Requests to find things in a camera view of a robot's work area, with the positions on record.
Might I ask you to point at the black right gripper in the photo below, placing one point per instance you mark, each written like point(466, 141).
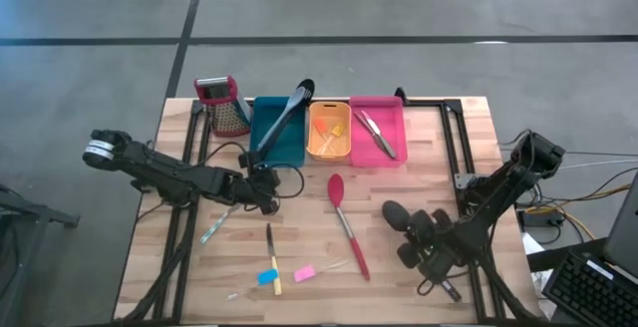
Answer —
point(433, 247)

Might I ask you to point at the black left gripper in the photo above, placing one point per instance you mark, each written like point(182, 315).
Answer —
point(259, 190)

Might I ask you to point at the black plastic spoon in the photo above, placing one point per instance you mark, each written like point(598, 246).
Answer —
point(395, 216)

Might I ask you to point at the grey-blue silicone spoon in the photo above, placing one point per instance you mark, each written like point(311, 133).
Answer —
point(291, 107)

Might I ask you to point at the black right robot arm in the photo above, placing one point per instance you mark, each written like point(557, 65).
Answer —
point(498, 187)

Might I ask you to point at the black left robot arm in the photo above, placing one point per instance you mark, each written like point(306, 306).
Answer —
point(164, 175)

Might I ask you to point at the teal plastic bin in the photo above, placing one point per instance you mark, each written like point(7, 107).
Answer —
point(289, 150)

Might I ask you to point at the orange plastic bin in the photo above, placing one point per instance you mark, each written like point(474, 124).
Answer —
point(326, 155)

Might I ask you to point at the red spoon steel neck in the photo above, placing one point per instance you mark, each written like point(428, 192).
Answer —
point(336, 190)

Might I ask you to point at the white paper sheet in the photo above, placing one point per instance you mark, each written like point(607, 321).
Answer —
point(531, 244)

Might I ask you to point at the black power box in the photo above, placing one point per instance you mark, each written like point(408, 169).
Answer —
point(536, 220)

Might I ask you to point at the pink plastic bin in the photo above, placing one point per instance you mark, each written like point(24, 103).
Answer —
point(366, 152)

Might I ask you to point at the black computer keyboard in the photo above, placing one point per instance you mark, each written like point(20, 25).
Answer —
point(588, 292)

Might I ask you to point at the dark grey laptop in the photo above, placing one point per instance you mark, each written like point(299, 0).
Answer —
point(625, 232)

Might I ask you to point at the grey side table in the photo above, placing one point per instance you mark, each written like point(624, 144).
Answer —
point(45, 213)

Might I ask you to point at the grey metal base plate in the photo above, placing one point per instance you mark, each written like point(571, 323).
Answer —
point(463, 181)

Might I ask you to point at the black aluminium rig frame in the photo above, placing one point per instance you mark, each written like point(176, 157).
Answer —
point(428, 102)

